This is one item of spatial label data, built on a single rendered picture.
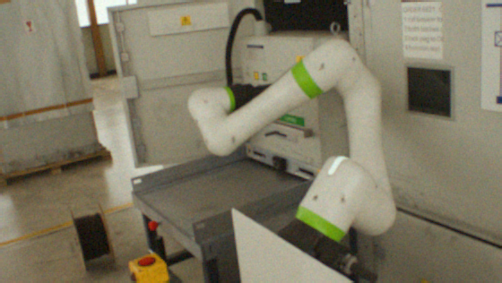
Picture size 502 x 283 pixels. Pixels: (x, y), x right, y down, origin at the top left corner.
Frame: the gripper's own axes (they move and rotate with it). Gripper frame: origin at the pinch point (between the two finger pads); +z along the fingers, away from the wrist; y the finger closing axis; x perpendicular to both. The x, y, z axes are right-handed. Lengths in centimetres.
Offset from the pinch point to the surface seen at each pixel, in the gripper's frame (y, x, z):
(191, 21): -59, 25, -7
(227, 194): -12.4, -38.3, -24.6
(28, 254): -210, -122, -85
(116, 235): -194, -123, -25
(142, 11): -70, 31, -24
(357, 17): 18.7, 21.7, 16.8
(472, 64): 64, 9, 15
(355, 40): 17.1, 13.8, 16.7
